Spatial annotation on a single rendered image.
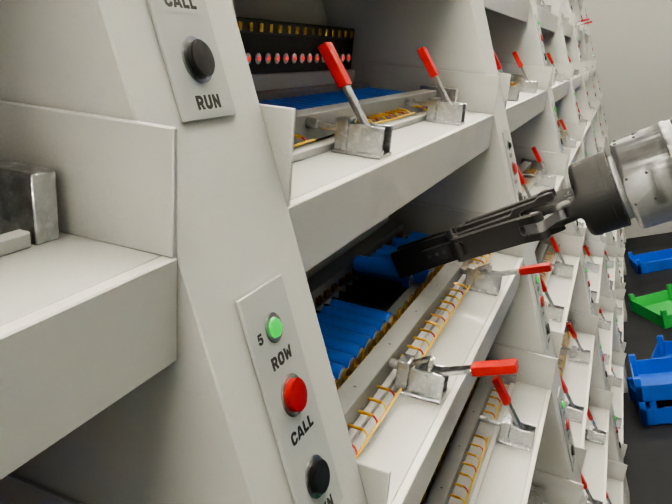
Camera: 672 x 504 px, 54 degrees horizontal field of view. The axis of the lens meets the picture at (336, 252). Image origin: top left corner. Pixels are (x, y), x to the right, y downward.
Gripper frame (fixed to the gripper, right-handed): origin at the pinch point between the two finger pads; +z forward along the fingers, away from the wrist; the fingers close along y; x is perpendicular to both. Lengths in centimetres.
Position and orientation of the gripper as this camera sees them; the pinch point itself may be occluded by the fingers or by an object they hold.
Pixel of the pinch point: (427, 252)
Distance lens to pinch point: 72.0
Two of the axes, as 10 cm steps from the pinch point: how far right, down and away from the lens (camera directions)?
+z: -8.4, 3.1, 4.4
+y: -3.7, 2.6, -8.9
